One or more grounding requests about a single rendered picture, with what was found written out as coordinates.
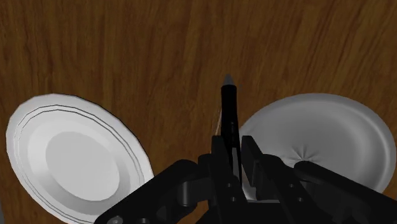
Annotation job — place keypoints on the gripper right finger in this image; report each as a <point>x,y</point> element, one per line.
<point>297,192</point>

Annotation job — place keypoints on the white plate with grey rings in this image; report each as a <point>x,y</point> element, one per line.
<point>77,155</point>

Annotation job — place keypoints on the plain white plate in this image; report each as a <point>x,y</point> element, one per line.
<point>322,133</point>

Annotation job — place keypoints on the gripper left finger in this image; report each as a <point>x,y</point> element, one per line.
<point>186,189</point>

